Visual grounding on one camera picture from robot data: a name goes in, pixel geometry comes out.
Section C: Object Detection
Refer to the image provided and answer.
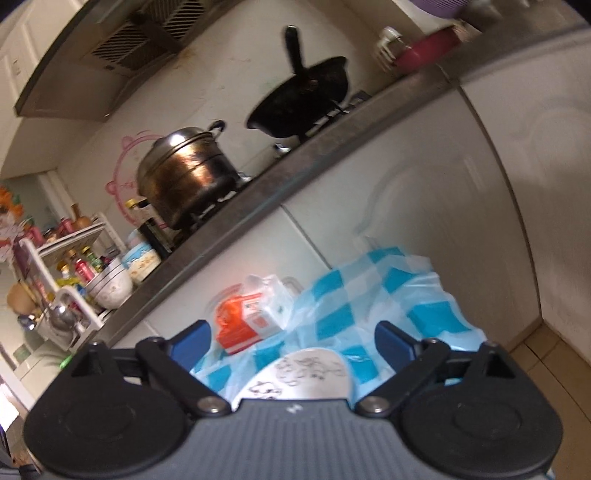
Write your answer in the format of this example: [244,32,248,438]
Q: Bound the red basin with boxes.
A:
[394,24,463,75]

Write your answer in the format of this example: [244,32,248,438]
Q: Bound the blue cartoon print bowl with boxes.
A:
[230,346,357,412]

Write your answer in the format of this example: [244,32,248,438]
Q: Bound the gas stove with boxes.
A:
[178,90,372,234]

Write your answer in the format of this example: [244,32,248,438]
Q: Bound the cartoon wall decoration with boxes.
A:
[0,185,29,265]

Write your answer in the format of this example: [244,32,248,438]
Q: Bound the dark oil bottle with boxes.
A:
[124,198,172,260]

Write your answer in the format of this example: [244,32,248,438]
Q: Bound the white kitchen cabinet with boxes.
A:
[115,44,591,356]

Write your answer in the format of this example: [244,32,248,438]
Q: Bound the metal ladle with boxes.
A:
[17,302,80,334]

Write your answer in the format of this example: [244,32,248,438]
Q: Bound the pink wall sticker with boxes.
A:
[105,130,160,229]

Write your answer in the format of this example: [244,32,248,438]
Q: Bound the black wok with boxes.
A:
[246,25,349,140]

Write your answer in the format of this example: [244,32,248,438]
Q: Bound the orange packet in plastic bag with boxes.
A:
[207,274,306,356]

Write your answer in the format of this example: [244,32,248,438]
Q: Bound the blue checked tablecloth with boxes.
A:
[189,246,489,412]

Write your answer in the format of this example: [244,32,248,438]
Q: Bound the blue and white food bowl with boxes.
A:
[121,230,163,285]

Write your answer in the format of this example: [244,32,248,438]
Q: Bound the white seasoning rack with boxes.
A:
[17,213,126,344]

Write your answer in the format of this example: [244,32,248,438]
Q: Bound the steel range hood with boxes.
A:
[14,0,209,124]

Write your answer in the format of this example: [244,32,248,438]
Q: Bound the steel steamer pot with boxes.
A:
[135,120,242,230]

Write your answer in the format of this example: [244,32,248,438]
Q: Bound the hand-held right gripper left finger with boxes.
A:
[69,319,232,417]

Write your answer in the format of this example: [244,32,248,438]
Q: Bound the stacked white patterned bowls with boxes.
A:
[84,257,136,311]

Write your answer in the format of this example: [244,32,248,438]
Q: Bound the purple colander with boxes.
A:
[406,0,468,20]

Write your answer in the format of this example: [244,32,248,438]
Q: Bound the grey kitchen countertop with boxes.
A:
[99,9,591,342]

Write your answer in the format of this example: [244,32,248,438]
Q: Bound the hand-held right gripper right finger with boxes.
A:
[353,320,521,417]

